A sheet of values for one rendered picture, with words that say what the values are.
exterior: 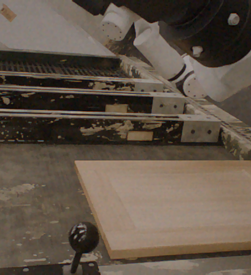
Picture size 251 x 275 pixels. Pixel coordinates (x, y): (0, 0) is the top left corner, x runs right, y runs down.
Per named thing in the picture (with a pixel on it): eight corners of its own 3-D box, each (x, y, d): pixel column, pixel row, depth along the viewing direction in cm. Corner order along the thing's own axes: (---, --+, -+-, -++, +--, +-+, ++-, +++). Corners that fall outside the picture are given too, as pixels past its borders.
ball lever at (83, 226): (85, 288, 59) (105, 243, 49) (57, 291, 58) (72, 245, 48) (82, 262, 62) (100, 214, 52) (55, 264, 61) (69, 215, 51)
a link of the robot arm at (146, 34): (116, -9, 108) (150, 30, 115) (100, 16, 105) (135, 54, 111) (132, -18, 103) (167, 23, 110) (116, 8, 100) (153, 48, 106)
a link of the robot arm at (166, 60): (137, 43, 115) (180, 89, 124) (140, 61, 107) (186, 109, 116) (169, 17, 111) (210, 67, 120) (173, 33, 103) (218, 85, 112)
